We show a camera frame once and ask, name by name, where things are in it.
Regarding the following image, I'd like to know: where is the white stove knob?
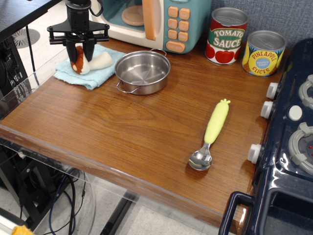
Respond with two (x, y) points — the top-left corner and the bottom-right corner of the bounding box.
(260, 101), (273, 119)
(247, 144), (262, 164)
(266, 82), (279, 100)

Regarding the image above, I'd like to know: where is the stainless steel pan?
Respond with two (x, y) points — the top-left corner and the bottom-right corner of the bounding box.
(115, 49), (171, 95)

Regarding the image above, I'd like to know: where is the plush brown white mushroom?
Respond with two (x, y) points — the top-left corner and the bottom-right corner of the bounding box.
(70, 46), (113, 75)

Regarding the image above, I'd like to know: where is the spoon with yellow-green handle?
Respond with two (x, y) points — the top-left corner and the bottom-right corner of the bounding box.
(189, 99), (231, 171)

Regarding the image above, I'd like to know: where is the white stove knob middle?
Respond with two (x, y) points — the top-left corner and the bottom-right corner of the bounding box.
(260, 101), (273, 119)

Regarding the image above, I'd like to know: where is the white stove knob lower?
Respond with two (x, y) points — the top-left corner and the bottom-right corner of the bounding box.
(247, 144), (262, 164)

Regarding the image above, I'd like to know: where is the blue cable under table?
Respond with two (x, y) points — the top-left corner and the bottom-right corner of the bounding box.
(48, 168), (77, 235)

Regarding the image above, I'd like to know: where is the teal cream toy microwave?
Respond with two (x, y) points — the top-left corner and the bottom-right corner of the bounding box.
(91, 0), (211, 54)

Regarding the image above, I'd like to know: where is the black cable under table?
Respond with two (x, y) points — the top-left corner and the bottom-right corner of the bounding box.
(41, 171), (87, 235)

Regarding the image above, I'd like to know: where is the pineapple slices can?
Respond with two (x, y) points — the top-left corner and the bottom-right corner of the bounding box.
(242, 30), (287, 77)

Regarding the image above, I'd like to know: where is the tomato sauce can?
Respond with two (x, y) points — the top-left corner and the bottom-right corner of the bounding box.
(205, 7), (249, 65)

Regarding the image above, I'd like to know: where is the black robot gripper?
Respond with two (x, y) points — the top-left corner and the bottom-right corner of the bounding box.
(47, 4), (110, 63)

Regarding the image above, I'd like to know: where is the light blue folded rag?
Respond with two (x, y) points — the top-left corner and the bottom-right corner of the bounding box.
(54, 45), (126, 90)

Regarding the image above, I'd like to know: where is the white stove knob upper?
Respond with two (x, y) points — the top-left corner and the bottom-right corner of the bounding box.
(266, 82), (279, 100)

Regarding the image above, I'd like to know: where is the black desk at left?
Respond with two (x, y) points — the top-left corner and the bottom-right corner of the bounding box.
(0, 0), (61, 42)

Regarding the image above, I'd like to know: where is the dark blue toy stove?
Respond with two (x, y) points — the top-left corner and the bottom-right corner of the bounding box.
(219, 39), (313, 235)

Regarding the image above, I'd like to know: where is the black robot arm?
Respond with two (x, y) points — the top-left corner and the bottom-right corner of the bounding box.
(47, 0), (110, 63)

